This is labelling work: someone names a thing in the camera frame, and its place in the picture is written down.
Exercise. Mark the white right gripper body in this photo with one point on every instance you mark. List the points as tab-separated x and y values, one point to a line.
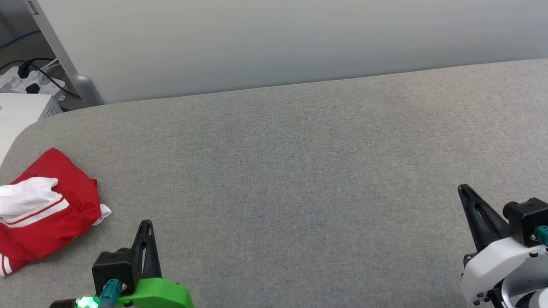
491	266

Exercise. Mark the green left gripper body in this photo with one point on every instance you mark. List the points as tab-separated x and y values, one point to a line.
167	297

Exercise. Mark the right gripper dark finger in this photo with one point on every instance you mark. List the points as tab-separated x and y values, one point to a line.
485	229

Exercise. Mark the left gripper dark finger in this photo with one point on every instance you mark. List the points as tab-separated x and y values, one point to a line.
146	268

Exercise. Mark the red and white basketball jersey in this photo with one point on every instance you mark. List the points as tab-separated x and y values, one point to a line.
68	214

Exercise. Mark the grey partition support foot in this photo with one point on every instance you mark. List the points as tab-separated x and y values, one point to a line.
89	89

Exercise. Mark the white equipment case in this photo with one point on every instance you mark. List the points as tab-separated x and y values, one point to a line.
8	114

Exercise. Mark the white power strip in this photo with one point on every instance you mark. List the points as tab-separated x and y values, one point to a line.
13	81

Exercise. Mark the white partition panel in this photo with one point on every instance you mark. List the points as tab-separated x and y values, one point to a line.
291	21

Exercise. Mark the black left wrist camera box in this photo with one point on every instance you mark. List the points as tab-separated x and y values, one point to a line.
111	265

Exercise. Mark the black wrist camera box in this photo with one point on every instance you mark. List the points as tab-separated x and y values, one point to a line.
111	265
531	214

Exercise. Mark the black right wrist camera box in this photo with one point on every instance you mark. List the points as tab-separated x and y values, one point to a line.
531	214

